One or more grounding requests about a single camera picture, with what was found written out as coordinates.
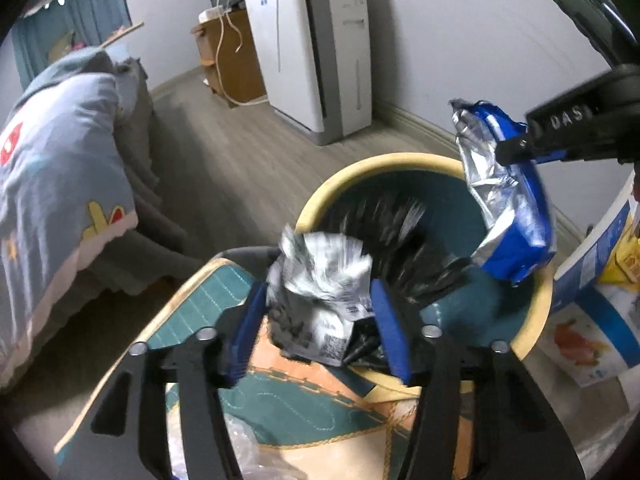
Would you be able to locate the wooden bedside cabinet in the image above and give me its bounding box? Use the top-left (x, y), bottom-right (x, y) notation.
top-left (191, 10), bottom-right (267, 107)

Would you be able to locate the black silver foil wrapper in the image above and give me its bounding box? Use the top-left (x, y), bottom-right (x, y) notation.
top-left (267, 193), bottom-right (472, 372)

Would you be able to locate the blue white printed box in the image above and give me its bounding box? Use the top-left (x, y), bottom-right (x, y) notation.
top-left (538, 178), bottom-right (639, 387)

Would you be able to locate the teal yellow trash basket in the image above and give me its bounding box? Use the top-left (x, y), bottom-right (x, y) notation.
top-left (293, 152), bottom-right (556, 395)

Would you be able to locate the bed with grey skirt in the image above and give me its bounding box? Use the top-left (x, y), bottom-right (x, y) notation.
top-left (1, 48), bottom-right (196, 391)

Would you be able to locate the white air purifier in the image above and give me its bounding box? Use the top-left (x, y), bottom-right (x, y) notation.
top-left (244, 0), bottom-right (372, 145)

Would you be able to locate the blue silver snack bag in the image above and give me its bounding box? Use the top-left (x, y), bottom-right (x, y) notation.
top-left (450, 99), bottom-right (556, 284)

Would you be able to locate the white power cable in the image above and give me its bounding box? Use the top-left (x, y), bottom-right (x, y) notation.
top-left (211, 0), bottom-right (271, 109)

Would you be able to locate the blue cartoon print duvet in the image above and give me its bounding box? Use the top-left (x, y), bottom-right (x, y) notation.
top-left (1, 48), bottom-right (138, 389)

